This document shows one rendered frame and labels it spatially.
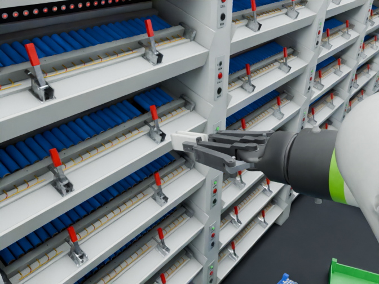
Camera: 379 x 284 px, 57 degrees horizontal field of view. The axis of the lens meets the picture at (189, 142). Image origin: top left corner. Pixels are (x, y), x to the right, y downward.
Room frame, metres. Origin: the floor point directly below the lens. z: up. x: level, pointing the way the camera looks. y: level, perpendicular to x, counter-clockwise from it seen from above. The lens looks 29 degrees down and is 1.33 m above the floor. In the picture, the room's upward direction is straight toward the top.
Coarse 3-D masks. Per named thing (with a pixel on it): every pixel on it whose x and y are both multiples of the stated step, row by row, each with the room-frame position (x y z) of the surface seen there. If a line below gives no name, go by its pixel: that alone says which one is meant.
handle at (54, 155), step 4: (52, 148) 0.57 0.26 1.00; (52, 152) 0.56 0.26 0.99; (56, 152) 0.57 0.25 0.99; (52, 156) 0.56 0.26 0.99; (56, 156) 0.57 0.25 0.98; (52, 160) 0.56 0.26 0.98; (56, 160) 0.56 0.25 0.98; (56, 164) 0.56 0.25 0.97; (60, 164) 0.56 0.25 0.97; (56, 168) 0.56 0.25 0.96; (60, 168) 0.56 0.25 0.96; (60, 172) 0.56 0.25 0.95; (60, 176) 0.56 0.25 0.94; (64, 176) 0.56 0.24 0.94; (60, 180) 0.56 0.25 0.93; (64, 180) 0.56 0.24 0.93
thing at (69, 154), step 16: (160, 112) 0.84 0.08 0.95; (112, 128) 0.73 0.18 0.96; (128, 128) 0.75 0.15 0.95; (80, 144) 0.66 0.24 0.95; (96, 144) 0.68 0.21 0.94; (112, 144) 0.70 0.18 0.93; (48, 160) 0.60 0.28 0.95; (64, 160) 0.62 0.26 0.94; (16, 176) 0.54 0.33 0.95; (32, 176) 0.56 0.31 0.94; (0, 192) 0.51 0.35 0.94; (16, 192) 0.52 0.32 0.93
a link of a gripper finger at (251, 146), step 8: (200, 136) 0.51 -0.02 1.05; (200, 144) 0.50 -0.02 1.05; (208, 144) 0.49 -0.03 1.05; (216, 144) 0.49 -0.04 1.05; (224, 144) 0.48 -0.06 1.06; (232, 144) 0.47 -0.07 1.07; (240, 144) 0.46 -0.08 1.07; (248, 144) 0.45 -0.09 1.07; (256, 144) 0.45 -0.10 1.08; (224, 152) 0.47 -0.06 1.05; (232, 152) 0.46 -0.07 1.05
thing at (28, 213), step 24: (192, 96) 0.92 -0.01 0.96; (192, 120) 0.87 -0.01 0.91; (144, 144) 0.74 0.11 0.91; (168, 144) 0.77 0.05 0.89; (96, 168) 0.63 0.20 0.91; (120, 168) 0.64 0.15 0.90; (48, 192) 0.54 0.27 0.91; (72, 192) 0.56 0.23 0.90; (96, 192) 0.61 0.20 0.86; (0, 216) 0.47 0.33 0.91; (24, 216) 0.48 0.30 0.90; (48, 216) 0.51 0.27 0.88; (0, 240) 0.44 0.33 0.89
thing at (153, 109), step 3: (153, 105) 0.77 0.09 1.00; (150, 108) 0.77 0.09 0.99; (153, 108) 0.77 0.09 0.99; (153, 111) 0.77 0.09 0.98; (153, 114) 0.76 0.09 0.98; (156, 114) 0.77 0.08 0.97; (153, 117) 0.76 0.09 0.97; (156, 117) 0.77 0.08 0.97; (156, 120) 0.77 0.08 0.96; (156, 123) 0.76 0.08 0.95; (156, 126) 0.76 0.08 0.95; (156, 129) 0.76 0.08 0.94; (159, 129) 0.77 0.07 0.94; (159, 132) 0.76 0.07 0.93
